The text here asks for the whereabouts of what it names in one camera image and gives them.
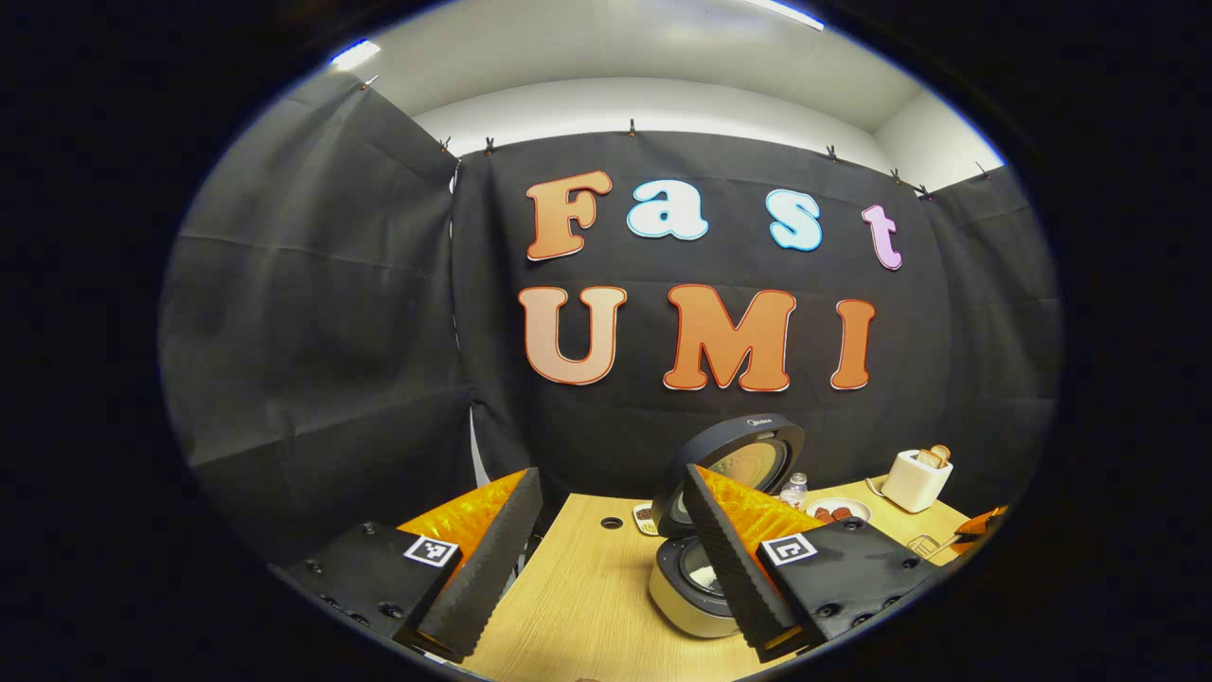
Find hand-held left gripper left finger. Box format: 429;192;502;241
268;467;545;666

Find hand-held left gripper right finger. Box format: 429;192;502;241
682;463;940;664

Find black rice cooker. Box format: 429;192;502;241
649;414;806;640

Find white toaster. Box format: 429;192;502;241
881;449;954;514

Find white round plate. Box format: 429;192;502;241
805;497;872;528

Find black backdrop cloth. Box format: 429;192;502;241
159;71;1061;569

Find row of backdrop clips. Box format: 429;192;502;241
360;74;995;202

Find ceiling light strip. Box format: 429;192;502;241
739;0;825;31
330;38;383;72

